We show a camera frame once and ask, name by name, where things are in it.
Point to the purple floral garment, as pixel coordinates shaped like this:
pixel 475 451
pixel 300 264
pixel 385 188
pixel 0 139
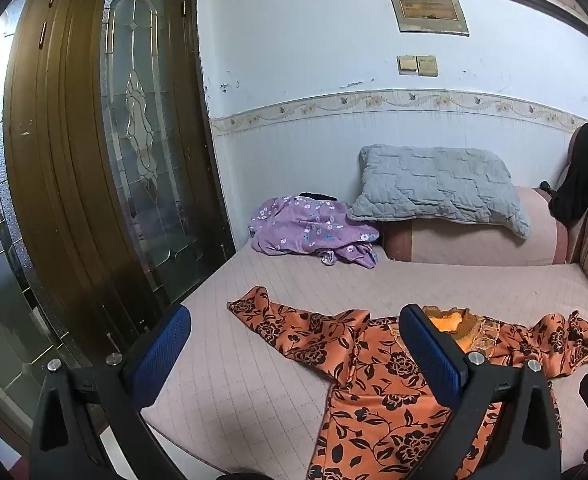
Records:
pixel 304 232

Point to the pink bolster cushion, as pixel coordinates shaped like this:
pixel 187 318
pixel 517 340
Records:
pixel 474 245

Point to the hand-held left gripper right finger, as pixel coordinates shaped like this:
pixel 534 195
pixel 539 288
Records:
pixel 431 356

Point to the wooden door with glass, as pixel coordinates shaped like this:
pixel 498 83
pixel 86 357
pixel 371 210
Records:
pixel 69 160

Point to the beige light switch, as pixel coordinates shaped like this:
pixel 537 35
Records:
pixel 427 65
pixel 407 64

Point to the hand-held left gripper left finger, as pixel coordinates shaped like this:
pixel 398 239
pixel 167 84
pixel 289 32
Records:
pixel 161 346

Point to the wall plaque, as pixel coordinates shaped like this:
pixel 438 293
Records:
pixel 428 9

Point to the grey quilted pillow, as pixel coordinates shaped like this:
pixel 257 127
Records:
pixel 439 185

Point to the orange black floral garment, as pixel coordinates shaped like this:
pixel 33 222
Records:
pixel 374 400

